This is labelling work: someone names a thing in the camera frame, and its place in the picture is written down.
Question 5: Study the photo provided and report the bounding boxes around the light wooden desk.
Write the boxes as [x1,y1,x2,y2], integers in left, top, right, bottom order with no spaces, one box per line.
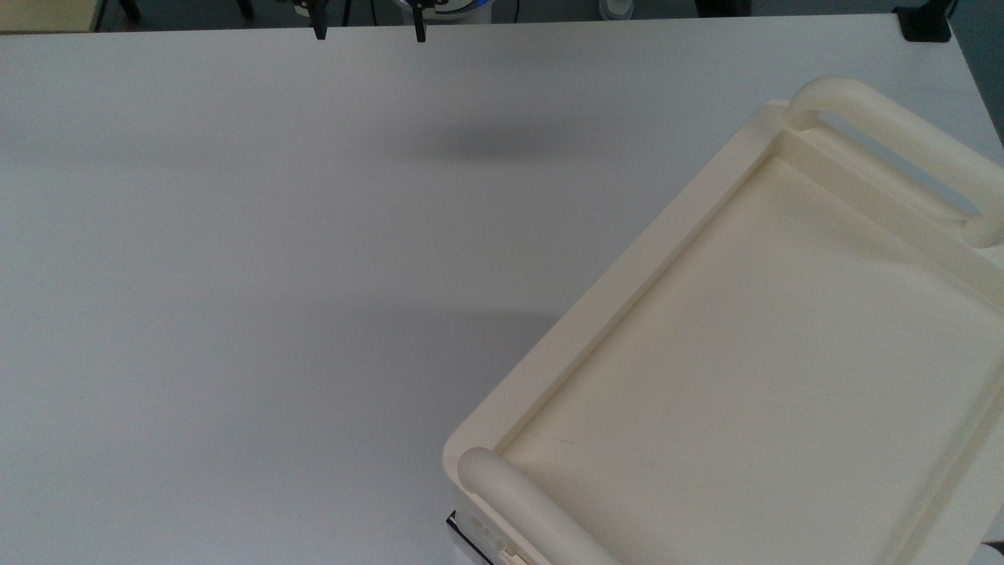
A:
[0,0,107,34]

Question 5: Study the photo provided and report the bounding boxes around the cream plastic tray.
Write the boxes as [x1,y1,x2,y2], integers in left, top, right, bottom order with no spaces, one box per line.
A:
[442,76,1004,565]

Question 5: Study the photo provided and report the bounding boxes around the round white blue robot base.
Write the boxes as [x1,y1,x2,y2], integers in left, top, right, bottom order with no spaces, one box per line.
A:
[396,0,493,24]

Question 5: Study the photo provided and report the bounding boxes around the black table clamp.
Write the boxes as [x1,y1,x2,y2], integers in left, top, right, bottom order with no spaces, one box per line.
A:
[894,0,958,43]

